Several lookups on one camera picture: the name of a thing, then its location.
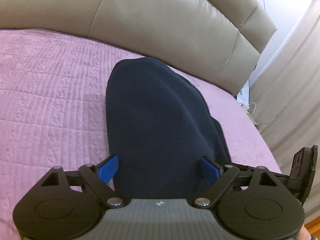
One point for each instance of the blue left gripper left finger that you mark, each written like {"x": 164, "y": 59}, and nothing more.
{"x": 107, "y": 169}

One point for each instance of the beige leather headboard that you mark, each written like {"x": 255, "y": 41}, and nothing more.
{"x": 219, "y": 41}

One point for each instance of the beige curtain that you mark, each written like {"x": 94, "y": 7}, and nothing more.
{"x": 287, "y": 95}

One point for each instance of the navy hoodie with white stripes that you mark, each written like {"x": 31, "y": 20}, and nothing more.
{"x": 159, "y": 126}

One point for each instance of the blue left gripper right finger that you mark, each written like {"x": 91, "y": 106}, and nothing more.
{"x": 211, "y": 170}

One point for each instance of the pink quilted bedspread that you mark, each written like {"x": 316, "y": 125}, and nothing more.
{"x": 53, "y": 90}

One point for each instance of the bedside table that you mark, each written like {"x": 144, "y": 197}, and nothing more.
{"x": 244, "y": 101}

